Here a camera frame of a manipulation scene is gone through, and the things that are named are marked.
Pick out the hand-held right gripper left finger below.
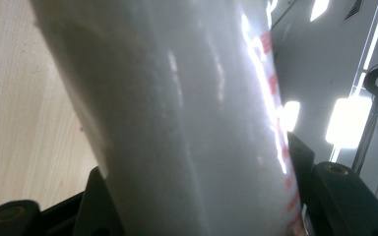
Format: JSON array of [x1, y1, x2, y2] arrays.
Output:
[[75, 166, 126, 236]]

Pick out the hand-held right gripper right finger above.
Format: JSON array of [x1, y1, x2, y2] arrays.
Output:
[[286, 131, 319, 236]]

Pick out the white plastic bag red label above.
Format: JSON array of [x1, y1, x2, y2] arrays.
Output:
[[29, 0, 307, 236]]

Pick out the rectangular ceiling light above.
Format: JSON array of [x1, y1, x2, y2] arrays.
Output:
[[324, 95, 374, 150], [281, 100, 301, 133], [309, 0, 330, 23]]

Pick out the black stand pole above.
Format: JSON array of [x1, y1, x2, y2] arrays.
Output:
[[352, 29, 378, 175]]

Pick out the ceiling light strip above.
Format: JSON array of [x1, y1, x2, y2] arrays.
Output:
[[329, 0, 378, 163]]

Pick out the ceiling air vent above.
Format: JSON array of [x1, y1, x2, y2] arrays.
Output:
[[344, 0, 364, 22]]

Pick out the black round mount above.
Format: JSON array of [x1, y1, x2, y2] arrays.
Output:
[[363, 64, 378, 96]]

